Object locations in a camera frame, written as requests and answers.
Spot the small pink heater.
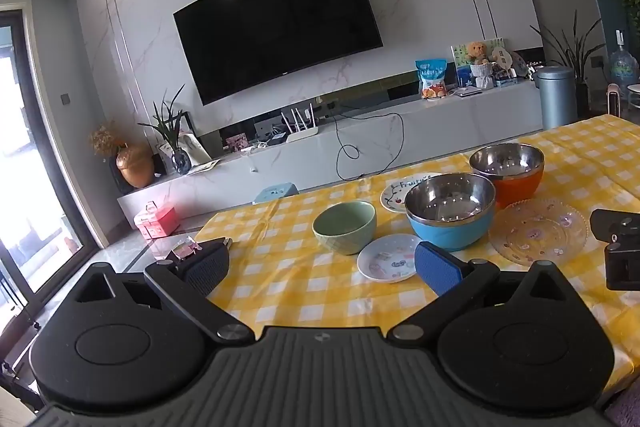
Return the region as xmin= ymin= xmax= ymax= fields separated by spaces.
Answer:
xmin=606 ymin=83 xmax=628 ymax=115

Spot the dried flower bunch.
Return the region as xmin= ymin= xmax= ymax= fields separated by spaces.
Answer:
xmin=89 ymin=123 xmax=121 ymax=158

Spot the grey metal trash can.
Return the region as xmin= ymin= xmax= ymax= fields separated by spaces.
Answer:
xmin=535 ymin=66 xmax=577 ymax=131

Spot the white paper bag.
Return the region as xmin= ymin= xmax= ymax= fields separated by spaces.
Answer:
xmin=177 ymin=132 xmax=212 ymax=166

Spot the yellow checked tablecloth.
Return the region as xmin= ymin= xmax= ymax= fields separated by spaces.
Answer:
xmin=192 ymin=113 xmax=640 ymax=403

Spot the clear glass patterned plate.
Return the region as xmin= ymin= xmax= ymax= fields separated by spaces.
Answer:
xmin=488 ymin=198 xmax=588 ymax=268

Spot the green picture book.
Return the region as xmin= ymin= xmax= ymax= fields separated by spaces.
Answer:
xmin=451 ymin=38 xmax=506 ymax=88

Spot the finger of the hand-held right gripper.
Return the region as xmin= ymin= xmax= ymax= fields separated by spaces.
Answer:
xmin=590 ymin=208 xmax=640 ymax=292

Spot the white painted vine plate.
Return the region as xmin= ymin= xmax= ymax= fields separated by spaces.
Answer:
xmin=380 ymin=172 xmax=446 ymax=214

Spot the small white patterned plate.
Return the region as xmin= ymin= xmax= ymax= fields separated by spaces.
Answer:
xmin=356 ymin=234 xmax=423 ymax=284

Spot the blue snack bag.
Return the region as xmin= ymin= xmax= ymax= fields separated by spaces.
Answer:
xmin=415 ymin=58 xmax=448 ymax=100

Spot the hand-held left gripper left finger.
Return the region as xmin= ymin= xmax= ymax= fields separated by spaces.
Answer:
xmin=75 ymin=239 xmax=253 ymax=343

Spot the brown teddy bear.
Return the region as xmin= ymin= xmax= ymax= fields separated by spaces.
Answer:
xmin=466 ymin=41 xmax=493 ymax=90

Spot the light blue stool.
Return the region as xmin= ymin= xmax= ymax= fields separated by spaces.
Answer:
xmin=252 ymin=182 xmax=299 ymax=206

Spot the round paper fan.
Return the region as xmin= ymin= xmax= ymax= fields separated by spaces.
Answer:
xmin=492 ymin=46 xmax=515 ymax=70

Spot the blue steel-lined bowl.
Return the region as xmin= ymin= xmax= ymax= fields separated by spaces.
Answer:
xmin=404 ymin=173 xmax=497 ymax=253

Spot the black wall television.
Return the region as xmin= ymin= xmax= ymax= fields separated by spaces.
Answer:
xmin=173 ymin=0 xmax=385 ymax=106

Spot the orange steel-lined bowl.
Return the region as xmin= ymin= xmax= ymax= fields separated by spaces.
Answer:
xmin=468 ymin=143 xmax=545 ymax=210

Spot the white router with antennas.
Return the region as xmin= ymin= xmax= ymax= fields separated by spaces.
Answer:
xmin=280 ymin=104 xmax=319 ymax=142

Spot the tall potted plant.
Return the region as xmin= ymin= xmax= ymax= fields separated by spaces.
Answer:
xmin=530 ymin=12 xmax=606 ymax=118

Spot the blue glass vase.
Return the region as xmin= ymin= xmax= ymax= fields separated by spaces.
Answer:
xmin=171 ymin=148 xmax=192 ymax=175

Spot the pink storage box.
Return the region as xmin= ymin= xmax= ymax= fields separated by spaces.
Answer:
xmin=133 ymin=202 xmax=181 ymax=239

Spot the green leafy plant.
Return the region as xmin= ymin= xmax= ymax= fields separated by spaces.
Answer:
xmin=139 ymin=84 xmax=187 ymax=152

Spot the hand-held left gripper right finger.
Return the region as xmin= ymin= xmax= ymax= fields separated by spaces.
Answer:
xmin=387 ymin=241 xmax=572 ymax=342

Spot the green ceramic bowl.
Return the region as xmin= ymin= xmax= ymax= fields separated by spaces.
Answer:
xmin=312 ymin=200 xmax=377 ymax=256

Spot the blue water jug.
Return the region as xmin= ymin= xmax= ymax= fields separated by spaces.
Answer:
xmin=607 ymin=32 xmax=640 ymax=88

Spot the white marble TV cabinet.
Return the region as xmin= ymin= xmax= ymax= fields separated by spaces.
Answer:
xmin=117 ymin=83 xmax=546 ymax=248

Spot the glass sliding door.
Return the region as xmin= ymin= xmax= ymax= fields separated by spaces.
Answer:
xmin=0 ymin=9 xmax=101 ymax=358

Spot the black power cable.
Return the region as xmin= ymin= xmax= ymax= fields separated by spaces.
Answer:
xmin=335 ymin=112 xmax=405 ymax=181

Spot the orange round vase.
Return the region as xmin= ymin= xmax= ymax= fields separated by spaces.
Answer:
xmin=116 ymin=143 xmax=155 ymax=188

